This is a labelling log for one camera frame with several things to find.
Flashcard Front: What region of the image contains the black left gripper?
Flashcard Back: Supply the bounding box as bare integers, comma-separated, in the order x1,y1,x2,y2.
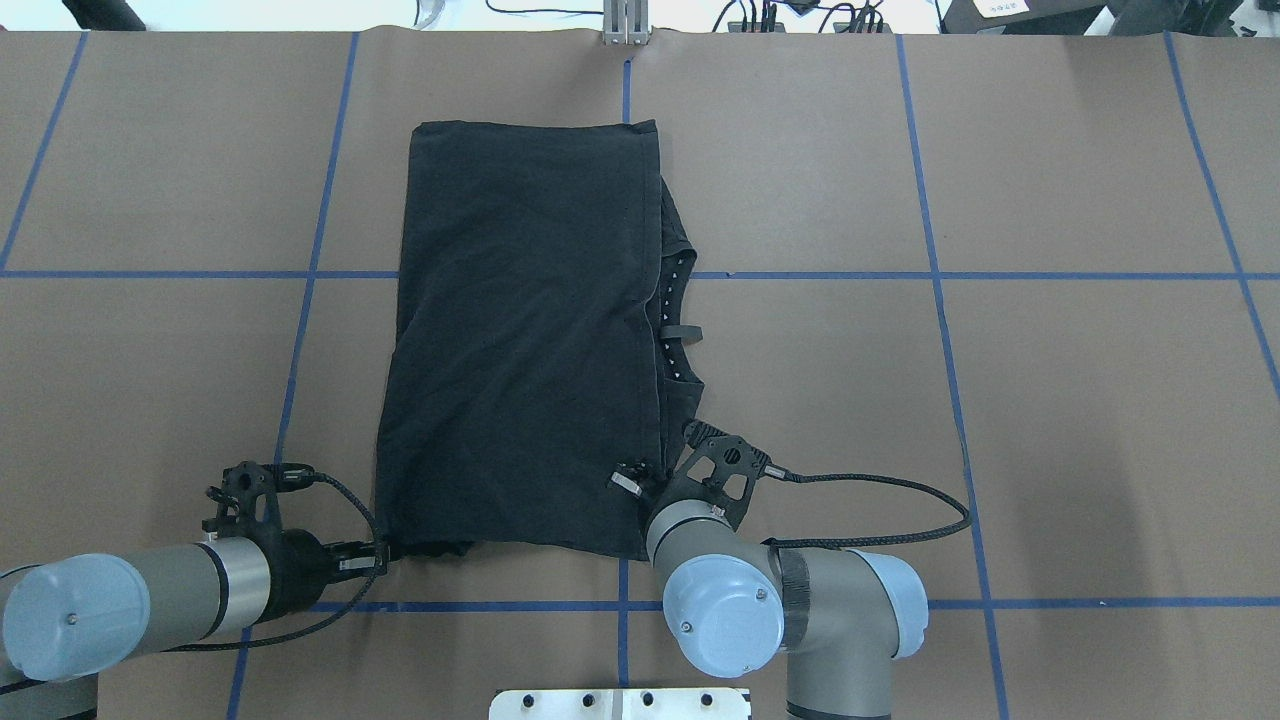
202,462,389,616

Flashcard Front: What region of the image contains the black printed t-shirt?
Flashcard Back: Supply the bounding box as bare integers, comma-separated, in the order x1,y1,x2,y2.
375,120,703,561

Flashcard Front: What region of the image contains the aluminium frame post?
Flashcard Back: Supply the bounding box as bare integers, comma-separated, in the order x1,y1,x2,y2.
602,0,652,47

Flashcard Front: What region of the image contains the black cardboard box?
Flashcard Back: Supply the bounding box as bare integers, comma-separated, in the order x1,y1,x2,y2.
941,1,1107,36

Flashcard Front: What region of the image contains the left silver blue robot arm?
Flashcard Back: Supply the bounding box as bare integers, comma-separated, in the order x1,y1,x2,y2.
1,462,396,719

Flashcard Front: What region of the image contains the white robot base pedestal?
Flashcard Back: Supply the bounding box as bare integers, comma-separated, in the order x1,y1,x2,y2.
488,687,754,719

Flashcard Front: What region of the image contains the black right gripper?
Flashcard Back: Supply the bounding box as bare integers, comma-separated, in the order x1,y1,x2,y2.
609,430,771,530

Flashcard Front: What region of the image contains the brown paper table cover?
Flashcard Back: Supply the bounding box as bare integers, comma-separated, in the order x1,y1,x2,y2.
1,27,1279,719

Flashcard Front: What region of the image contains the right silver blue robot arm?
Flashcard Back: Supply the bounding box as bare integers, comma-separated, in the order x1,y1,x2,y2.
611,421,931,719

